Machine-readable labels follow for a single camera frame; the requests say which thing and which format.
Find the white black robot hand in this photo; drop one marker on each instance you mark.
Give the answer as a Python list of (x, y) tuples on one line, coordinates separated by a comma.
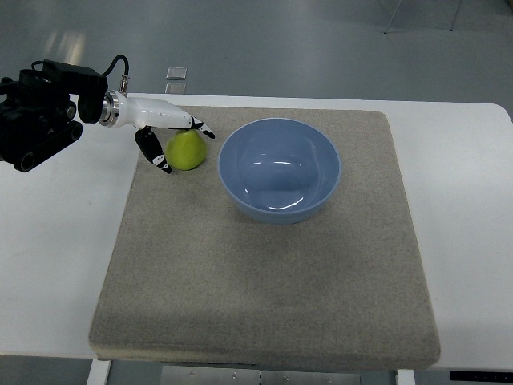
[(145, 115)]

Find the green pear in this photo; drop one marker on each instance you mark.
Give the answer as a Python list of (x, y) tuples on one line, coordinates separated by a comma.
[(185, 150)]

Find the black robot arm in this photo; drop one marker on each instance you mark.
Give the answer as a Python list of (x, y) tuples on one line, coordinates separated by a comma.
[(45, 109)]

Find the blue bowl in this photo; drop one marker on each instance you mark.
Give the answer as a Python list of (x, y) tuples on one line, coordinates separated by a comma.
[(279, 171)]

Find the lower metal floor plate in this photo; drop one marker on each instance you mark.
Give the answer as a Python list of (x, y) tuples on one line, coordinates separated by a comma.
[(175, 88)]

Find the metal floor plate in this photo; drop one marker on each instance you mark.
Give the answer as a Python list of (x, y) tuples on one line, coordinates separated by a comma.
[(176, 73), (175, 88)]

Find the upper metal floor plate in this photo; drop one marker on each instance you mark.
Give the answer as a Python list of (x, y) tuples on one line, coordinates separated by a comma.
[(176, 73)]

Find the grey felt mat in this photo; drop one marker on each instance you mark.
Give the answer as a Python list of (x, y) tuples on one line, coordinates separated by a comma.
[(194, 280)]

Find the black table control panel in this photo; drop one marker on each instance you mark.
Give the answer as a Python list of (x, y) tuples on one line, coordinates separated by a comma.
[(481, 376)]

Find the metal table base plate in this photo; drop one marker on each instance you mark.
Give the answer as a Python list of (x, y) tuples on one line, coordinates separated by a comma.
[(210, 375)]

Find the metal frame legs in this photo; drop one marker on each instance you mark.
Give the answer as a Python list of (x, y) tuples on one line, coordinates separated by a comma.
[(424, 14)]

